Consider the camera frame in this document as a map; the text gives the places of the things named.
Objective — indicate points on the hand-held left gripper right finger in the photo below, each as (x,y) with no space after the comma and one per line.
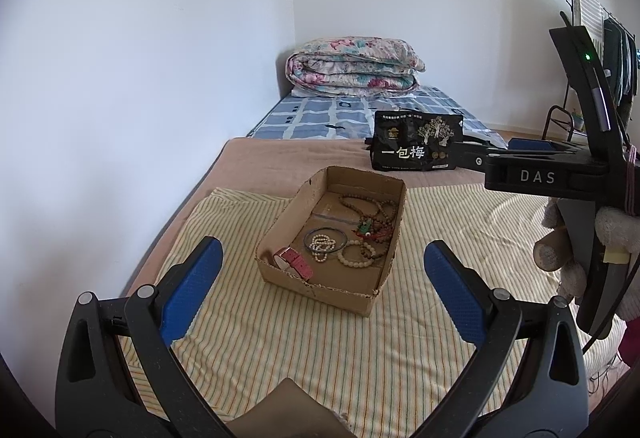
(455,288)

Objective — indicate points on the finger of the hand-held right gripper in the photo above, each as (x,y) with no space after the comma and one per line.
(470,158)
(530,146)

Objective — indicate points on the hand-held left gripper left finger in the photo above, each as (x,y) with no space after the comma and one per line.
(192,288)

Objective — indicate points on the blue bangle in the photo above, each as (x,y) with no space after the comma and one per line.
(305,242)

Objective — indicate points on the cardboard box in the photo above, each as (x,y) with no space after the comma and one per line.
(320,293)

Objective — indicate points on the person's right hand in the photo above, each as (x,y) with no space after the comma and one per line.
(555,253)

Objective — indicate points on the low black metal rack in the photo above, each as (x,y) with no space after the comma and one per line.
(559,107)

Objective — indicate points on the black snack bag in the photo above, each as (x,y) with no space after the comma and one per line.
(400,153)

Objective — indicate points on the striped blanket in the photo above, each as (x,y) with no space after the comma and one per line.
(300,343)

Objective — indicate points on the dark hanging clothes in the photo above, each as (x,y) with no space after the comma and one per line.
(622,58)

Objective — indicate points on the brown bed sheet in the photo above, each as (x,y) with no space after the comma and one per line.
(260,163)

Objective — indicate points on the striped hanging towel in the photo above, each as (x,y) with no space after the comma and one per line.
(590,13)

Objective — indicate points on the folded floral quilt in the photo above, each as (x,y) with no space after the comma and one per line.
(350,63)

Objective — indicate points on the blue checkered bed sheet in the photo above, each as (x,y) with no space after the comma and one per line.
(320,116)

